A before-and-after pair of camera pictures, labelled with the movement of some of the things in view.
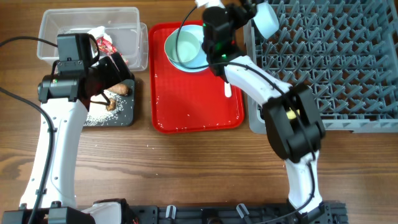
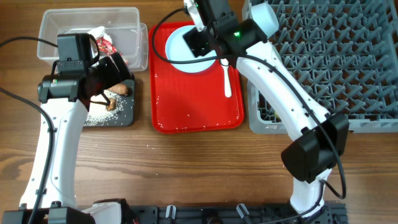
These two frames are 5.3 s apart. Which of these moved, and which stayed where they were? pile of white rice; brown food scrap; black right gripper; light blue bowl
Moved: black right gripper
Stayed: light blue bowl; brown food scrap; pile of white rice
